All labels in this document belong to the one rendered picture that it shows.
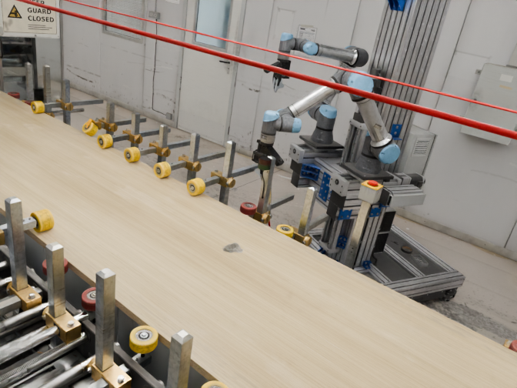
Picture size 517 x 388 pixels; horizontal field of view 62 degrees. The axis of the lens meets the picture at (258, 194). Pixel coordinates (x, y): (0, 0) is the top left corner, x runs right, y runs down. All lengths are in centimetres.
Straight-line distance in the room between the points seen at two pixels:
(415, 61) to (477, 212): 225
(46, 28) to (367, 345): 344
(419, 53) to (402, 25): 19
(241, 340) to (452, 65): 358
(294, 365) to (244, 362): 15
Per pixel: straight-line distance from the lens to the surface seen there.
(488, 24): 442
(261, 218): 215
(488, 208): 461
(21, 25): 399
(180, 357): 102
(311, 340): 142
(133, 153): 246
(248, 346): 135
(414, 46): 272
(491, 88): 418
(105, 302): 120
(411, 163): 294
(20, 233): 156
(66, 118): 336
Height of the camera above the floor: 183
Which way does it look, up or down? 24 degrees down
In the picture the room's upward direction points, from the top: 10 degrees clockwise
